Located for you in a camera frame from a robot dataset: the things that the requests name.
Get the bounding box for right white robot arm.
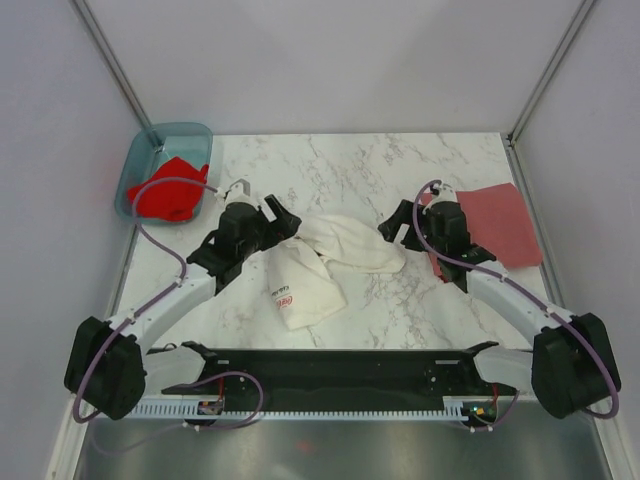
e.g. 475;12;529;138
378;200;621;419

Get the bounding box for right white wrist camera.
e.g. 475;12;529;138
429;181;458;205

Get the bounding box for aluminium frame post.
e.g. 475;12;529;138
502;0;598;148
69;0;151;128

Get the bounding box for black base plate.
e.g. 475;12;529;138
165;342;515;411

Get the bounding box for teal plastic bin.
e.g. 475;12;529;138
114;122;214;221

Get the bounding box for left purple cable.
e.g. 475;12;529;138
72;177;265;456

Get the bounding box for right aluminium frame post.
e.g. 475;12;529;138
502;0;598;148

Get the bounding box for white slotted cable duct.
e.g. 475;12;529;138
125;396;468;422

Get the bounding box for purple cable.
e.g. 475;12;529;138
415;179;621;419
72;177;265;456

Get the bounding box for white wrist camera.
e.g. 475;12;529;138
429;181;458;205
216;179;255;207

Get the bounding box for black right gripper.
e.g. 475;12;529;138
378;199;445;258

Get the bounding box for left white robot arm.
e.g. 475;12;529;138
64;195;302;423

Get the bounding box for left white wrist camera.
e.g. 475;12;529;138
216;179;255;207

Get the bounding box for left aluminium frame post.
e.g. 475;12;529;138
69;0;151;128

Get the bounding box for white t shirt red print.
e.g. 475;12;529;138
267;214;405;331

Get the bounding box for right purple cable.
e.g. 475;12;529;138
415;179;621;419

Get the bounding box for folded maroon t shirt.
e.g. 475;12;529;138
419;182;545;284

